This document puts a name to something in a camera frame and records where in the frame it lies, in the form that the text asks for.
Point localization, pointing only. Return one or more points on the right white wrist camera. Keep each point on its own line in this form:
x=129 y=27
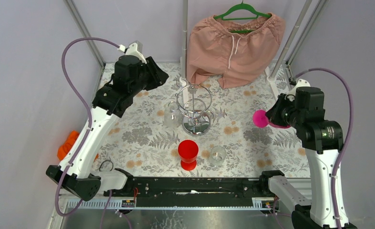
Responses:
x=300 y=83

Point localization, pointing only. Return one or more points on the floral table cloth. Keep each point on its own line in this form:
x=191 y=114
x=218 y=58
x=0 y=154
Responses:
x=143 y=145

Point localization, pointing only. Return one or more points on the pink shorts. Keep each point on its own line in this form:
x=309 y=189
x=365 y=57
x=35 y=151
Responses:
x=239 y=53

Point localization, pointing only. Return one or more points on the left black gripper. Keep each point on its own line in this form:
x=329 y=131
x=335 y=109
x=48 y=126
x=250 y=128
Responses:
x=150 y=75

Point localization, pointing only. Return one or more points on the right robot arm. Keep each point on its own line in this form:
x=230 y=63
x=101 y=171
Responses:
x=323 y=142

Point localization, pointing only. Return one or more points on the green clothes hanger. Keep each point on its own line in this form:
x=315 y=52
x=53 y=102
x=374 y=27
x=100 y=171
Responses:
x=251 y=14

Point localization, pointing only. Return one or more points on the magenta plastic wine glass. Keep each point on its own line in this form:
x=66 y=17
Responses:
x=260 y=120

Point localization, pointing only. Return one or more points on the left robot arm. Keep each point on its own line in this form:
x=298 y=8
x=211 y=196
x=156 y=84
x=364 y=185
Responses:
x=74 y=172

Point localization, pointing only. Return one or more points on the chrome wine glass rack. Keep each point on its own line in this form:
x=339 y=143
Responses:
x=194 y=102

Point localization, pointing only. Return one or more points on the right white stand pole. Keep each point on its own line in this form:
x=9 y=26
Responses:
x=270 y=78

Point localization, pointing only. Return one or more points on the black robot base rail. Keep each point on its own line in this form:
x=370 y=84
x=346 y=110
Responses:
x=195 y=192

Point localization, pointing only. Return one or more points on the red plastic wine glass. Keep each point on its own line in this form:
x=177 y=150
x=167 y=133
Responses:
x=188 y=151

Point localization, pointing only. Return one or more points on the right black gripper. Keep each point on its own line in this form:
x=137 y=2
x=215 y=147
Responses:
x=273 y=113

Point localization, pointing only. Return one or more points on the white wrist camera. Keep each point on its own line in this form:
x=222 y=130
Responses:
x=300 y=83
x=134 y=49

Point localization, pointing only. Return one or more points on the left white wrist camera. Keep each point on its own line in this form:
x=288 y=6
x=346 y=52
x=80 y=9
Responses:
x=134 y=49

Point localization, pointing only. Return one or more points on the orange cloth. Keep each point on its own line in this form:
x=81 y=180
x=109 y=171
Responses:
x=64 y=149

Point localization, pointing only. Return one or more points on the clear ribbed wine glass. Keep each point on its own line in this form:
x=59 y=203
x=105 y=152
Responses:
x=217 y=155

